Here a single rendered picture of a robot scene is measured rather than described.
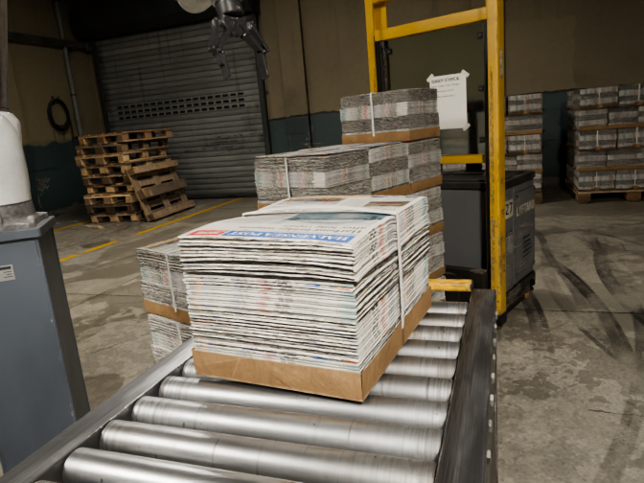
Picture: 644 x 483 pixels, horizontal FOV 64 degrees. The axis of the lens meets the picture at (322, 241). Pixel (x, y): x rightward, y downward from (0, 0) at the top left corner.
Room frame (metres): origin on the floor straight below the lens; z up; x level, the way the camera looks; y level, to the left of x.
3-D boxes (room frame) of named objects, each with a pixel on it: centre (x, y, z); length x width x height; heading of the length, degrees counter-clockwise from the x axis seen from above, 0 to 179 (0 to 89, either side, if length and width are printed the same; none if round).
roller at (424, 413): (0.70, 0.06, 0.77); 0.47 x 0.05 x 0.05; 70
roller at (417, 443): (0.64, 0.09, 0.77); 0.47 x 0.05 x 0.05; 70
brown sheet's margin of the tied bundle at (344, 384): (0.77, 0.06, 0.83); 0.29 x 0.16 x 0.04; 63
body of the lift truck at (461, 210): (3.15, -0.90, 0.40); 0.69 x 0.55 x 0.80; 49
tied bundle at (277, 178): (2.10, 0.02, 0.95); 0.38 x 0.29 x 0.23; 49
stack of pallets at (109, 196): (8.23, 2.89, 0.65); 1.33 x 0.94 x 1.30; 164
